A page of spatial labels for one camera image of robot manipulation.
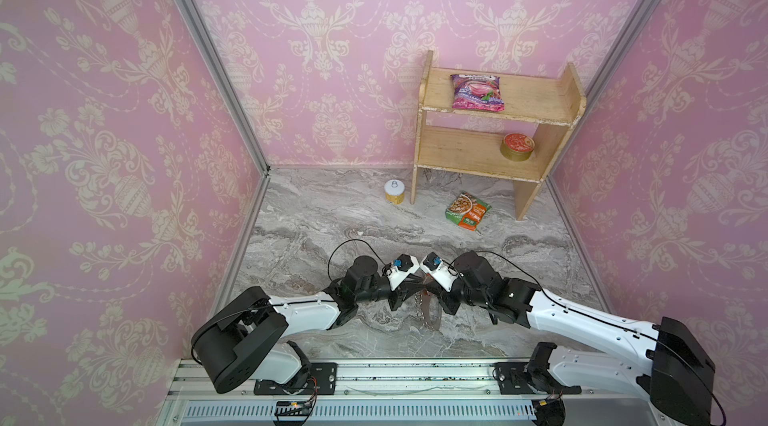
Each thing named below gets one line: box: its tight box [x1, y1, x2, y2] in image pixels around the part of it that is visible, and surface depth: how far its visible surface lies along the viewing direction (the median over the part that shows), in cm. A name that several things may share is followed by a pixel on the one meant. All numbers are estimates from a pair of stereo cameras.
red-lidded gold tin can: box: [500, 132, 535, 162], surface depth 96 cm
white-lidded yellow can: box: [384, 179, 405, 205], surface depth 111 cm
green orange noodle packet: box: [445, 191, 492, 231], surface depth 108 cm
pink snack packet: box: [450, 74, 505, 112], surface depth 76 cm
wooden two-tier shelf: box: [410, 50, 587, 220], surface depth 85 cm
